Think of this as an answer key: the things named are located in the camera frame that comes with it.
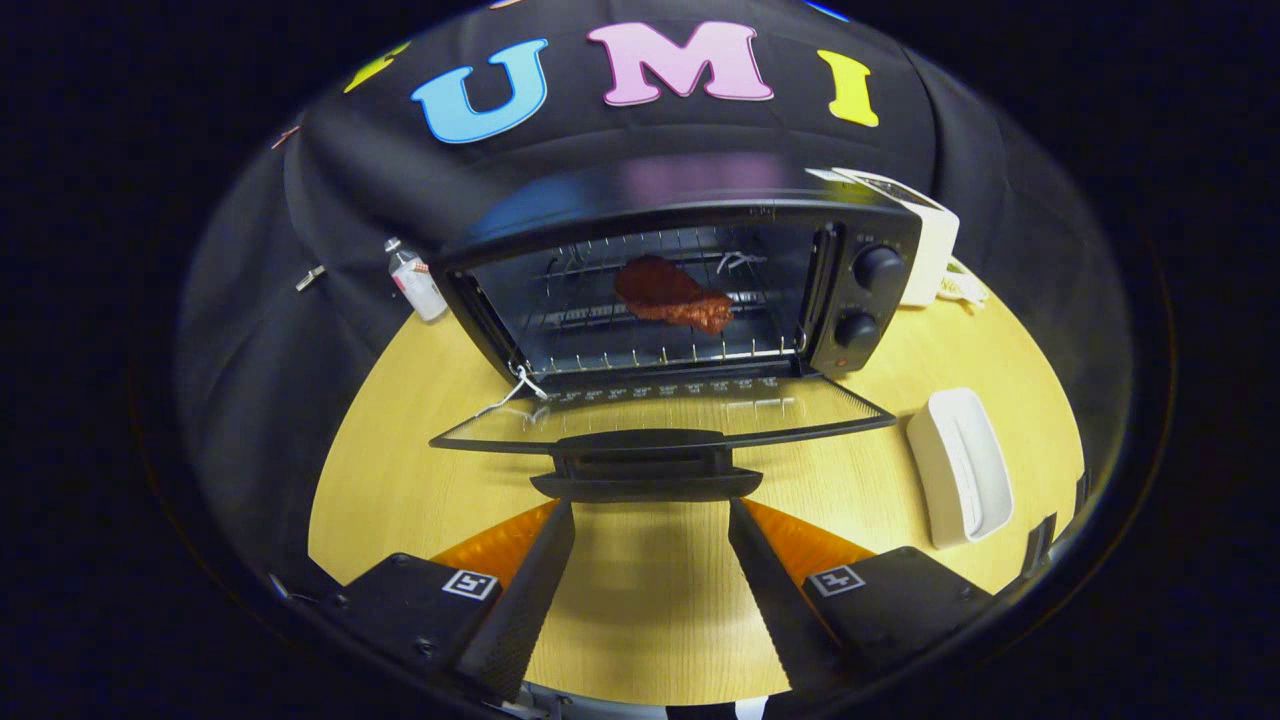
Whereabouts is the small clear plastic bottle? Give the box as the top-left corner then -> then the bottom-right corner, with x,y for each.
385,238 -> 448,322

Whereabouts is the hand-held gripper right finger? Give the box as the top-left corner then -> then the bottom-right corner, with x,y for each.
727,496 -> 997,698

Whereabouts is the brown chicken drumstick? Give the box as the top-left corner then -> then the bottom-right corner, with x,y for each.
614,255 -> 734,335

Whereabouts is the black toaster oven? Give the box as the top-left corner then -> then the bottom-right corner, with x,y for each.
430,160 -> 923,501

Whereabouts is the metal oven wire rack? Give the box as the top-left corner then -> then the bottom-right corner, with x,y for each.
520,230 -> 801,376

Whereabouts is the white divided bean dish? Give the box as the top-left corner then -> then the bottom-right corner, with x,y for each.
935,262 -> 991,309

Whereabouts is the white pop-up toaster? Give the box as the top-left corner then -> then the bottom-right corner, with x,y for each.
808,168 -> 961,308

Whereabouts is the white rectangular tray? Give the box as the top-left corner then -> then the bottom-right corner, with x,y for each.
906,388 -> 1014,549

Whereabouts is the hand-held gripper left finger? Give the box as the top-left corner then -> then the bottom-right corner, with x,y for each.
323,498 -> 577,703

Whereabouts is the white string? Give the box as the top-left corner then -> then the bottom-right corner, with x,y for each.
472,365 -> 549,421

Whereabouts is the dark edge bracket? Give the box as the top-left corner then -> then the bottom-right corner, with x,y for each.
1022,513 -> 1058,579

